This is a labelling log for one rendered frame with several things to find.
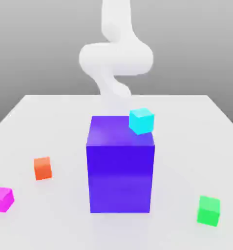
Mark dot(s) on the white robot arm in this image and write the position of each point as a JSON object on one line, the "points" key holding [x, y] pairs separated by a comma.
{"points": [[116, 58]]}

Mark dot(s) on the small cyan cube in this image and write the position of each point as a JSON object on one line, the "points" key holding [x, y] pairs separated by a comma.
{"points": [[141, 122]]}

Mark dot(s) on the small orange cube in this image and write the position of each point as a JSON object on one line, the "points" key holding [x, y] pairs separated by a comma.
{"points": [[42, 169]]}

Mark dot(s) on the small green cube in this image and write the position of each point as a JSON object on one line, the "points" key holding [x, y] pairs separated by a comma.
{"points": [[208, 212]]}

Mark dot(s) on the small magenta cube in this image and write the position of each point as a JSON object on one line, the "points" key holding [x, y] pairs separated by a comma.
{"points": [[1, 199]]}

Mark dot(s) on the large purple box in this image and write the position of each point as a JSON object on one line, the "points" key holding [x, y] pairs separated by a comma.
{"points": [[120, 175]]}

